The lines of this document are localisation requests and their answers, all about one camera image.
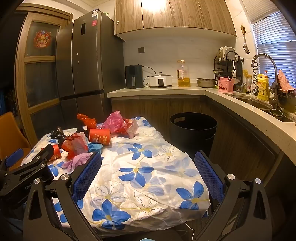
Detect black trash bin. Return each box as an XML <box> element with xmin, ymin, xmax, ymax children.
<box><xmin>169</xmin><ymin>112</ymin><xmax>218</xmax><ymax>158</ymax></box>

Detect hanging metal spatula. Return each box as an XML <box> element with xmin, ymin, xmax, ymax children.
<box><xmin>240</xmin><ymin>25</ymin><xmax>250</xmax><ymax>54</ymax></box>

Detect pink plastic bag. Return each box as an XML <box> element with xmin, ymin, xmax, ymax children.
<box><xmin>102</xmin><ymin>111</ymin><xmax>130</xmax><ymax>135</ymax></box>

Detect clear plastic bag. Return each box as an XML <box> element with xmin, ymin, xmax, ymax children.
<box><xmin>120</xmin><ymin>118</ymin><xmax>139</xmax><ymax>139</ymax></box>

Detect black plastic bag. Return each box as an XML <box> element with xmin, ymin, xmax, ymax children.
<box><xmin>51</xmin><ymin>127</ymin><xmax>67</xmax><ymax>145</ymax></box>

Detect cooking oil bottle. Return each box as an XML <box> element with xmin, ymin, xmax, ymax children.
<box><xmin>177</xmin><ymin>60</ymin><xmax>191</xmax><ymax>88</ymax></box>

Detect black dish rack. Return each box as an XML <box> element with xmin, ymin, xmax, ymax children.
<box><xmin>213</xmin><ymin>46</ymin><xmax>244</xmax><ymax>92</ymax></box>

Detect wooden glass door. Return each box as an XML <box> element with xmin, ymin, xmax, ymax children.
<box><xmin>15</xmin><ymin>6</ymin><xmax>73</xmax><ymax>145</ymax></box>

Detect window blinds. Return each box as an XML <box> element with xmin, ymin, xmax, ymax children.
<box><xmin>251</xmin><ymin>13</ymin><xmax>296</xmax><ymax>92</ymax></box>

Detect steel kitchen sink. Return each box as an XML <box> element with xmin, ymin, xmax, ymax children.
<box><xmin>238</xmin><ymin>96</ymin><xmax>296</xmax><ymax>123</ymax></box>

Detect red foil wrapper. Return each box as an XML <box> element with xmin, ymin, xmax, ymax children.
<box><xmin>77</xmin><ymin>113</ymin><xmax>97</xmax><ymax>130</ymax></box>

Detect pink utensil holder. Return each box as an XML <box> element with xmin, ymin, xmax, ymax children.
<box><xmin>218</xmin><ymin>77</ymin><xmax>234</xmax><ymax>93</ymax></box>

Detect dark grey refrigerator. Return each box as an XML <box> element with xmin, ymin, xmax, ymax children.
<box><xmin>56</xmin><ymin>9</ymin><xmax>115</xmax><ymax>139</ymax></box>

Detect purple plastic bag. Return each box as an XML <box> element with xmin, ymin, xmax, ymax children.
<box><xmin>62</xmin><ymin>152</ymin><xmax>92</xmax><ymax>172</ymax></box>

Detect red round door decoration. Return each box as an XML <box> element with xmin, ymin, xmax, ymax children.
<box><xmin>34</xmin><ymin>30</ymin><xmax>52</xmax><ymax>49</ymax></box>

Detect white electric cooker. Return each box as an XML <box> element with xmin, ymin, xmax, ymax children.
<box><xmin>149</xmin><ymin>72</ymin><xmax>173</xmax><ymax>88</ymax></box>

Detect steel kitchen faucet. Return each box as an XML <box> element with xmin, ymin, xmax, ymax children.
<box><xmin>252</xmin><ymin>53</ymin><xmax>282</xmax><ymax>112</ymax></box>

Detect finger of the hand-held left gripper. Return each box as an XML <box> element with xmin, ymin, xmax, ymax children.
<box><xmin>0</xmin><ymin>148</ymin><xmax>25</xmax><ymax>173</ymax></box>
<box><xmin>9</xmin><ymin>144</ymin><xmax>55</xmax><ymax>176</ymax></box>

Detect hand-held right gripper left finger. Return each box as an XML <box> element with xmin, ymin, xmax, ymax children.
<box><xmin>23</xmin><ymin>152</ymin><xmax>103</xmax><ymax>241</ymax></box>

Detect blue floral white cloth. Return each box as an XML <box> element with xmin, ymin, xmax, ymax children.
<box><xmin>21</xmin><ymin>116</ymin><xmax>210</xmax><ymax>230</ymax></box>

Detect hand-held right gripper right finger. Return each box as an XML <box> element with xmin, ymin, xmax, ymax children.
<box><xmin>194</xmin><ymin>150</ymin><xmax>273</xmax><ymax>241</ymax></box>

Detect metal sink caddy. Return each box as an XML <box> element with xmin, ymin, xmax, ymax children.
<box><xmin>269</xmin><ymin>82</ymin><xmax>296</xmax><ymax>96</ymax></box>

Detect thin white cable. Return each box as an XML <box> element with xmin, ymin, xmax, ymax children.
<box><xmin>184</xmin><ymin>222</ymin><xmax>195</xmax><ymax>241</ymax></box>

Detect black power cable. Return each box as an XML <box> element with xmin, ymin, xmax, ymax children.
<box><xmin>142</xmin><ymin>66</ymin><xmax>160</xmax><ymax>87</ymax></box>

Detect steel mixing bowl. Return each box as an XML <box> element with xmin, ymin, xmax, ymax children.
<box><xmin>196</xmin><ymin>78</ymin><xmax>218</xmax><ymax>88</ymax></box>

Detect orange chair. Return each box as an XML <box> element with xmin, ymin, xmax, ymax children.
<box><xmin>0</xmin><ymin>112</ymin><xmax>31</xmax><ymax>160</ymax></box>

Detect kitchen counter with cabinets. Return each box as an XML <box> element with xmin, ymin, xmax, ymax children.
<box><xmin>107</xmin><ymin>86</ymin><xmax>296</xmax><ymax>209</ymax></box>

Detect blue rubber glove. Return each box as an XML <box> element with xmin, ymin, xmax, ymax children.
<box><xmin>88</xmin><ymin>142</ymin><xmax>103</xmax><ymax>154</ymax></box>

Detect red paper cup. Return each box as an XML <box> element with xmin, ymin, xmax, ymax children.
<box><xmin>50</xmin><ymin>144</ymin><xmax>62</xmax><ymax>161</ymax></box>
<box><xmin>89</xmin><ymin>128</ymin><xmax>111</xmax><ymax>145</ymax></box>

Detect black air fryer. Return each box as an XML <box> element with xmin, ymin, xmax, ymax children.
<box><xmin>125</xmin><ymin>64</ymin><xmax>144</xmax><ymax>89</ymax></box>

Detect wooden upper cabinets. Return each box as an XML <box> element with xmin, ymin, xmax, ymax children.
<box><xmin>114</xmin><ymin>0</ymin><xmax>237</xmax><ymax>42</ymax></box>

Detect small metal bowl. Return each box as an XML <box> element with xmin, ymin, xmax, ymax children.
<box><xmin>269</xmin><ymin>108</ymin><xmax>284</xmax><ymax>118</ymax></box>

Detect yellow detergent bottle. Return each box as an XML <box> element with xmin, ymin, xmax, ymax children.
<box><xmin>257</xmin><ymin>71</ymin><xmax>269</xmax><ymax>101</ymax></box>

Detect pink dish cloth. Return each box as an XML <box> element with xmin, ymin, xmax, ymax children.
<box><xmin>277</xmin><ymin>70</ymin><xmax>296</xmax><ymax>93</ymax></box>

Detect red patterned gift wrapper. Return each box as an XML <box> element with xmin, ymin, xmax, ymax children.
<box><xmin>61</xmin><ymin>133</ymin><xmax>89</xmax><ymax>160</ymax></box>

